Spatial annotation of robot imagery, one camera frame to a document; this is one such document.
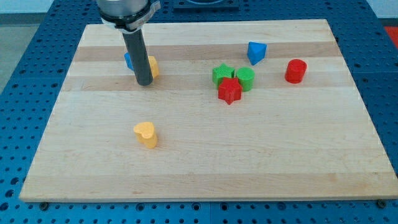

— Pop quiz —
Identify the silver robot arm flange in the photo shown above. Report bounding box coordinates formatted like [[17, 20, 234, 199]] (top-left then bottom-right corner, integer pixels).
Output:
[[96, 0, 161, 34]]

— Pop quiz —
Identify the yellow heart block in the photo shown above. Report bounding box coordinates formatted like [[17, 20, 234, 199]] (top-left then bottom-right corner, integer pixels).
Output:
[[133, 121, 158, 149]]

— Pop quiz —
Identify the yellow hexagon block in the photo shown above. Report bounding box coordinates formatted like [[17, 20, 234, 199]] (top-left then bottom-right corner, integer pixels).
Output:
[[148, 56, 159, 79]]

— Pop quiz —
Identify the red star block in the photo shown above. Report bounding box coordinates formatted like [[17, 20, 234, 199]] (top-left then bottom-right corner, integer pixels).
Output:
[[218, 77, 243, 105]]

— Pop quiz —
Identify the green star block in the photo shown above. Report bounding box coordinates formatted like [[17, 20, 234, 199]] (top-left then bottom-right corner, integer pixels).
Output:
[[212, 63, 235, 88]]

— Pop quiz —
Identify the wooden board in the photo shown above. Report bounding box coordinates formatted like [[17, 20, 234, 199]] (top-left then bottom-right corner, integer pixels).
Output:
[[19, 19, 397, 203]]

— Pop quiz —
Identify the green cylinder block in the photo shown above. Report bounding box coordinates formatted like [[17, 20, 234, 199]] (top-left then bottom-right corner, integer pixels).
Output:
[[236, 67, 255, 92]]

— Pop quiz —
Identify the blue triangle block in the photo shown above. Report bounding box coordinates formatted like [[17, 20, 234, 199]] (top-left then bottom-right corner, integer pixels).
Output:
[[247, 42, 267, 65]]

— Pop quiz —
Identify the blue block behind rod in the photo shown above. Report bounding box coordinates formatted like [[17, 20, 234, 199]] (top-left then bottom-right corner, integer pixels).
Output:
[[124, 52, 134, 71]]

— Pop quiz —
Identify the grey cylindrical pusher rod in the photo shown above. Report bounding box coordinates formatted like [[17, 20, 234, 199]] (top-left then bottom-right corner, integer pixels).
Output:
[[123, 30, 153, 86]]

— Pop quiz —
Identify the red cylinder block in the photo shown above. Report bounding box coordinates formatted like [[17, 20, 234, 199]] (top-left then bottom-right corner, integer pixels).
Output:
[[285, 58, 307, 84]]

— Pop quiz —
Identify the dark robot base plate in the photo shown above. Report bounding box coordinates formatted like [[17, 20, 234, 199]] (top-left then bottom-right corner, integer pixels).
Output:
[[172, 0, 241, 9]]

